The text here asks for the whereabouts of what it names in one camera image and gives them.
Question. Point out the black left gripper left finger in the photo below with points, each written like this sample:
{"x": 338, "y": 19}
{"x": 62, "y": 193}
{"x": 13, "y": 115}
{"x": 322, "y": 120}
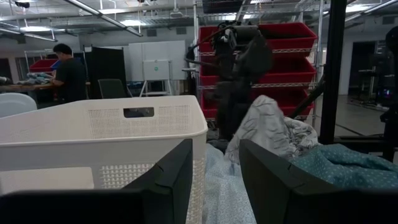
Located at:
{"x": 93, "y": 208}

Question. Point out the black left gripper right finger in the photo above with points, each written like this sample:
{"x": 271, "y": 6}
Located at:
{"x": 311, "y": 205}

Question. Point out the white leaf-print garment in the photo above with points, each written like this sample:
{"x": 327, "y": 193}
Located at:
{"x": 267, "y": 130}

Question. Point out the light blue knit garment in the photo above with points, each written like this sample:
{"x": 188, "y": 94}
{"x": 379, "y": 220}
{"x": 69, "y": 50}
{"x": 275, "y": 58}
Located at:
{"x": 224, "y": 193}

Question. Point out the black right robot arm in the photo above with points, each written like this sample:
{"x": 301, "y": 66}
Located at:
{"x": 230, "y": 102}

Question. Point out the wooden table with clothes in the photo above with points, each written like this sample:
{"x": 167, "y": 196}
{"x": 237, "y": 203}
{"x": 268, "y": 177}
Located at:
{"x": 31, "y": 87}

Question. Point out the teal dotted garment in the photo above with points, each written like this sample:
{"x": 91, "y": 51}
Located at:
{"x": 342, "y": 168}

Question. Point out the white perforated plastic laundry basket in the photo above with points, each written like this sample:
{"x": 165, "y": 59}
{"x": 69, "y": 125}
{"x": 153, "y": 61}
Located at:
{"x": 93, "y": 149}

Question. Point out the red plastic bin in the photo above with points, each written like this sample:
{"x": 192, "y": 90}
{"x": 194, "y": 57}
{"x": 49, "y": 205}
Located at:
{"x": 292, "y": 73}
{"x": 42, "y": 65}
{"x": 289, "y": 35}
{"x": 292, "y": 101}

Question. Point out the black garment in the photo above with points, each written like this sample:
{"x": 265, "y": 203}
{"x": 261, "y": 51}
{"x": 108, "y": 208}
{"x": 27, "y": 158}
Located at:
{"x": 217, "y": 144}

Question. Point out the black chair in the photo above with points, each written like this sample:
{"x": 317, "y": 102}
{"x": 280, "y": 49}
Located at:
{"x": 112, "y": 88}

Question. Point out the white plastic chair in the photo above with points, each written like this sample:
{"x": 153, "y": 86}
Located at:
{"x": 15, "y": 104}

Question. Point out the person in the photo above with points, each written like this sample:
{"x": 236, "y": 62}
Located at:
{"x": 71, "y": 77}

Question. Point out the black partition panel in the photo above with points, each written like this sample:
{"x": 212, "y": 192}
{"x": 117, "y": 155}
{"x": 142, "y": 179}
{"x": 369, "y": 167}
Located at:
{"x": 105, "y": 62}

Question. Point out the small whiteboard on stand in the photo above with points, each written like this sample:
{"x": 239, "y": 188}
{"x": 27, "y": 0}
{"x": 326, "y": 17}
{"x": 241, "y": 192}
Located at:
{"x": 155, "y": 70}

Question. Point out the black bin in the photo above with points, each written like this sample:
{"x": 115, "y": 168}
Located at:
{"x": 222, "y": 6}

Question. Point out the large white wall panel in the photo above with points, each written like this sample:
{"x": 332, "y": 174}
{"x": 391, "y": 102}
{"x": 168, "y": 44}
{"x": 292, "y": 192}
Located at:
{"x": 161, "y": 51}

